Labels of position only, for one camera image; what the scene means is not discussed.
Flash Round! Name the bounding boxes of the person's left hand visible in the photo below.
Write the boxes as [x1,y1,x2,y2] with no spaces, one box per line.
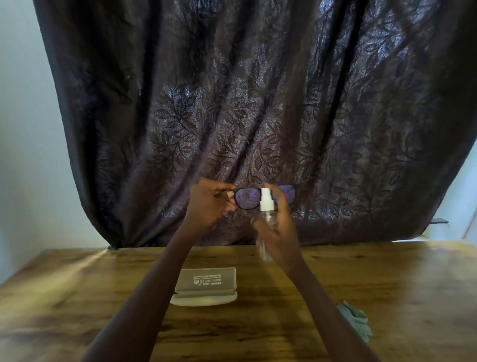
[184,178,238,231]

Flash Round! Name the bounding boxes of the black framed eyeglasses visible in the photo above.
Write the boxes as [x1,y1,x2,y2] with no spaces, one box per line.
[223,184,299,212]

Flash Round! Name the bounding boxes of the grey open glasses case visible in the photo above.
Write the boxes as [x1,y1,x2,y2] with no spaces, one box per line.
[170,267,238,307]

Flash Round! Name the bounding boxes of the person's left forearm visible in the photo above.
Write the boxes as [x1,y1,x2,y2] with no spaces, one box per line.
[80,223,198,362]

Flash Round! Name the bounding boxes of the person's right forearm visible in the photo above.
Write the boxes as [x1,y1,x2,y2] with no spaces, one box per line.
[287,260,381,362]

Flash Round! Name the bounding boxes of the clear spray bottle white nozzle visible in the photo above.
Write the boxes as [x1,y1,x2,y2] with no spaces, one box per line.
[256,188,279,262]

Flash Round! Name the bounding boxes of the person's right hand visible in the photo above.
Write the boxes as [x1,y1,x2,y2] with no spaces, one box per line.
[251,183,305,276]

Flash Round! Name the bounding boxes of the dark leaf patterned curtain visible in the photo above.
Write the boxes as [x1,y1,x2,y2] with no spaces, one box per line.
[33,0,477,249]

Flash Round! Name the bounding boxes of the teal cleaning cloth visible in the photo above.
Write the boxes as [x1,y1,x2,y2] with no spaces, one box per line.
[335,301,373,344]

